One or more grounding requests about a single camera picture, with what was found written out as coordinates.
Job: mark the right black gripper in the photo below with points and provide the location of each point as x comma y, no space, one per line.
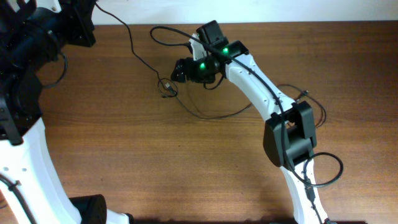
183,65

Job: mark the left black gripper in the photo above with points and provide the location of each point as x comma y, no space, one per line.
82,34

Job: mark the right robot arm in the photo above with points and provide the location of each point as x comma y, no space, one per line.
290,130

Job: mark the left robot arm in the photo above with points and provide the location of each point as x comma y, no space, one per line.
33,33

